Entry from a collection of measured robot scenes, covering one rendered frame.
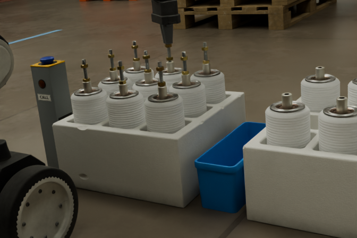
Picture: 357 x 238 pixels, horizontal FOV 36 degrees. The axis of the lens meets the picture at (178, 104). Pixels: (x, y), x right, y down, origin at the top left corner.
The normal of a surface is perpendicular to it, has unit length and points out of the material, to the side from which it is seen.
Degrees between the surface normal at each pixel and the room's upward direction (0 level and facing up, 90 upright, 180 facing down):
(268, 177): 90
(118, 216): 0
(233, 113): 90
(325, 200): 90
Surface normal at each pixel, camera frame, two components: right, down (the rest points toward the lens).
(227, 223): -0.09, -0.95
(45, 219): 0.84, 0.08
